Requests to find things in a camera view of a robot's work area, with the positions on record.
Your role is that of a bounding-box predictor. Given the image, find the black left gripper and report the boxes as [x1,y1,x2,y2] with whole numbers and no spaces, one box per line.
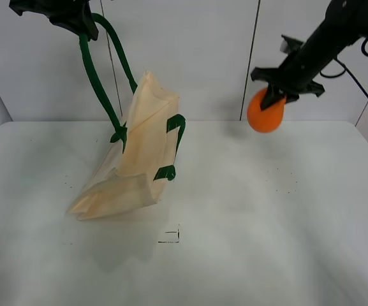
[9,0,98,41]

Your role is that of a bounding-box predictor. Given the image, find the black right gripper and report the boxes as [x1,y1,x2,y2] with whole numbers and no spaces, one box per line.
[250,35,325,111]

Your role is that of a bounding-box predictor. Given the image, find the orange fruit with stem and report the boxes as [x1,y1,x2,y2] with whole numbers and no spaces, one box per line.
[247,87,286,133]

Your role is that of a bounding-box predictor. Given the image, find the white linen bag green handles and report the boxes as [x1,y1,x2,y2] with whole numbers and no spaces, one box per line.
[68,13,186,221]

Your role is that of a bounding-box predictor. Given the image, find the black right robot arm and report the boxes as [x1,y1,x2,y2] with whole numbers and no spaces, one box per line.
[251,1,368,110]

